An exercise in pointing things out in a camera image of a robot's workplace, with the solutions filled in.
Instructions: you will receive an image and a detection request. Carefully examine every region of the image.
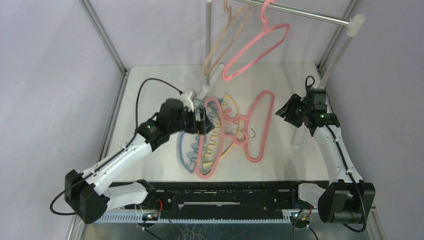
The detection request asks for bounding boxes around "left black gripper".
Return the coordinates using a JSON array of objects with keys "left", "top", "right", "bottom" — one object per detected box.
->
[{"left": 168, "top": 105, "right": 214, "bottom": 136}]

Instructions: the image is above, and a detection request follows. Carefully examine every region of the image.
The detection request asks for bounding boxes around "yellow wavy wire hanger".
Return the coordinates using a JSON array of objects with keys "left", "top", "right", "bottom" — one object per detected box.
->
[{"left": 206, "top": 93, "right": 240, "bottom": 160}]

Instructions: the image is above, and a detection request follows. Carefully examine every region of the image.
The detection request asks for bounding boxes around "pink plastic hanger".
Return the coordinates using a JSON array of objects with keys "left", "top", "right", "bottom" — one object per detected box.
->
[
  {"left": 221, "top": 0, "right": 291, "bottom": 82},
  {"left": 222, "top": 90, "right": 275, "bottom": 163},
  {"left": 195, "top": 97, "right": 225, "bottom": 180}
]

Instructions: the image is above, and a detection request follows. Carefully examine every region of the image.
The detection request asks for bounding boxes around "beige plastic hanger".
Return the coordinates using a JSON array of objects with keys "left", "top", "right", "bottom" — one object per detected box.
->
[{"left": 202, "top": 0, "right": 253, "bottom": 76}]

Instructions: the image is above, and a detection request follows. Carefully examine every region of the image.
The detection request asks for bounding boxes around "green wavy wire hanger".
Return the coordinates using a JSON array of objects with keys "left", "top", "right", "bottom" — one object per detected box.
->
[{"left": 193, "top": 97, "right": 207, "bottom": 110}]

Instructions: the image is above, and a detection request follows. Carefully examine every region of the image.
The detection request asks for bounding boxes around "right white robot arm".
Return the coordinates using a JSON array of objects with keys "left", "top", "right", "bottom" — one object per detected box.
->
[{"left": 275, "top": 88, "right": 376, "bottom": 225}]

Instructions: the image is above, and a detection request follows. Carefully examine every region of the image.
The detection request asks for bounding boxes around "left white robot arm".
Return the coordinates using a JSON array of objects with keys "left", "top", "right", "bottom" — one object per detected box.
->
[{"left": 64, "top": 98, "right": 215, "bottom": 224}]

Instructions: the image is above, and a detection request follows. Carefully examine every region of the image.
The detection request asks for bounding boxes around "left circuit board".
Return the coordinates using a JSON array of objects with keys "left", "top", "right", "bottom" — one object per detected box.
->
[{"left": 142, "top": 213, "right": 160, "bottom": 222}]

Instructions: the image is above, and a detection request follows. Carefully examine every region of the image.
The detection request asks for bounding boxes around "circuit board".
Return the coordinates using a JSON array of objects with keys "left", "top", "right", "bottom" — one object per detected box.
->
[
  {"left": 142, "top": 213, "right": 160, "bottom": 222},
  {"left": 290, "top": 213, "right": 311, "bottom": 229}
]

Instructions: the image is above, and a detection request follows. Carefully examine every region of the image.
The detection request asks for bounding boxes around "right circuit board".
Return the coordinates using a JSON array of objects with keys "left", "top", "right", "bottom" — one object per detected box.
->
[{"left": 290, "top": 213, "right": 311, "bottom": 229}]

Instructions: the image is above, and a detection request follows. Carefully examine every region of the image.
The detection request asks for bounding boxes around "silver clothes rack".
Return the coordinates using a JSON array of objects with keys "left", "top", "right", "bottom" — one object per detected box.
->
[{"left": 199, "top": 0, "right": 366, "bottom": 99}]

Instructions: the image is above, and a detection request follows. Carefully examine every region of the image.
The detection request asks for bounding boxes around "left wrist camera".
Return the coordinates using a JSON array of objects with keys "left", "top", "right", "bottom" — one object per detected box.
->
[{"left": 179, "top": 90, "right": 197, "bottom": 112}]

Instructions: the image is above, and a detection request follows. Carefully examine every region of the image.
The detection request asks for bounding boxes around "blue wavy wire hanger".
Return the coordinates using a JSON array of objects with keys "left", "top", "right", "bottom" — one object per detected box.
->
[{"left": 177, "top": 132, "right": 200, "bottom": 170}]

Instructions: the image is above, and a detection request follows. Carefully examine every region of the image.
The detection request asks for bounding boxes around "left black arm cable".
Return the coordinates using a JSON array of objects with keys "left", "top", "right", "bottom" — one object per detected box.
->
[{"left": 49, "top": 78, "right": 183, "bottom": 217}]

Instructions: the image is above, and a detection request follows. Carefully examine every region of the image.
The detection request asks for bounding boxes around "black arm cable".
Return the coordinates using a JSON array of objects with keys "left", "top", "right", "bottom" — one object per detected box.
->
[
  {"left": 304, "top": 75, "right": 368, "bottom": 233},
  {"left": 49, "top": 78, "right": 183, "bottom": 217}
]

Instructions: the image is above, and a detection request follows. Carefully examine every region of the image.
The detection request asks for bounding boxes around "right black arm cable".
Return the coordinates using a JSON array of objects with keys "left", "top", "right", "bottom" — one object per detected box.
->
[{"left": 304, "top": 75, "right": 368, "bottom": 233}]

